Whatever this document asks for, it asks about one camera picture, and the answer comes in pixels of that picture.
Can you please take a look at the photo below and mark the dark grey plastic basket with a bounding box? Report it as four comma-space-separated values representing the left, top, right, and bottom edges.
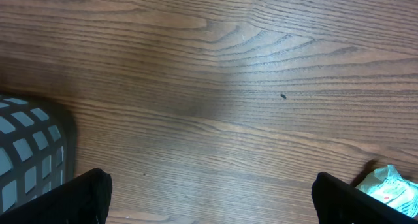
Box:
1, 93, 78, 214

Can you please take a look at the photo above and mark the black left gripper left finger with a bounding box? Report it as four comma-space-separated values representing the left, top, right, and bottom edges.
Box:
1, 168, 112, 224

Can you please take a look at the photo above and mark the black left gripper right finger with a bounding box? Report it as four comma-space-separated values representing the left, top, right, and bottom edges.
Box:
312, 172, 417, 224

